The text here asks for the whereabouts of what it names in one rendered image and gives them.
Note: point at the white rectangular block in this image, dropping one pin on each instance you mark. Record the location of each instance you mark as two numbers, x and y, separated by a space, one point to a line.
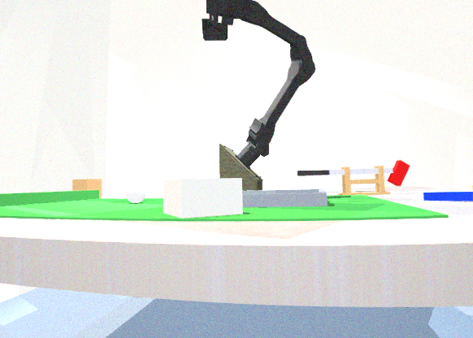
202 197

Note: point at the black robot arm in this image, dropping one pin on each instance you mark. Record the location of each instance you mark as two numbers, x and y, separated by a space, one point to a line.
301 69

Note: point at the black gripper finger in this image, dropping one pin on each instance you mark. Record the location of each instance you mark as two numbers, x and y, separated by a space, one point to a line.
211 28

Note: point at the white golf ball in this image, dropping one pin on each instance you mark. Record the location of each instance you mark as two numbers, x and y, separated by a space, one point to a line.
135 192

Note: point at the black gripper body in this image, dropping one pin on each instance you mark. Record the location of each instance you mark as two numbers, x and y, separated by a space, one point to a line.
215 8

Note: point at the blue rectangular block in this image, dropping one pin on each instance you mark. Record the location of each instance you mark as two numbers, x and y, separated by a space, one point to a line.
448 196

